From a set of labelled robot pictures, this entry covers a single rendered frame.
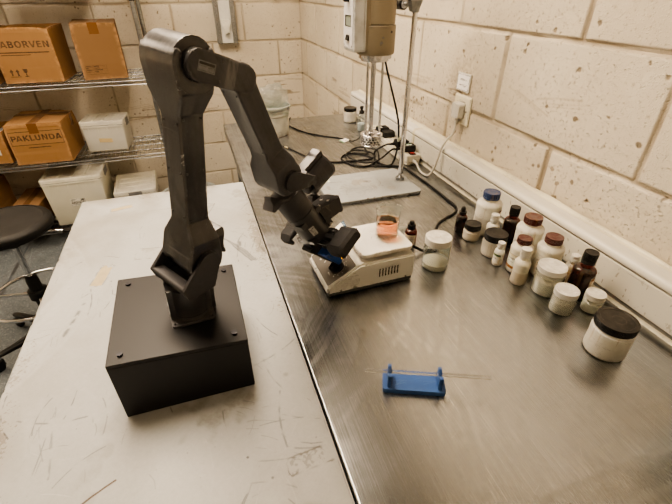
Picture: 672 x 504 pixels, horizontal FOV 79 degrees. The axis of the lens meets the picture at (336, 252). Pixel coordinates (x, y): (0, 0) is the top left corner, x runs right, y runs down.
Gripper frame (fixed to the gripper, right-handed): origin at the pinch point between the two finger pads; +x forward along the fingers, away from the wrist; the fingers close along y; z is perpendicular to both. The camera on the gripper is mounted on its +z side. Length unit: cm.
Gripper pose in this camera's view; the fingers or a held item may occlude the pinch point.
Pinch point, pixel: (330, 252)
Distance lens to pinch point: 83.7
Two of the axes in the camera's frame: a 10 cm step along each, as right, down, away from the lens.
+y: -6.9, -1.8, 7.0
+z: 5.5, -7.6, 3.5
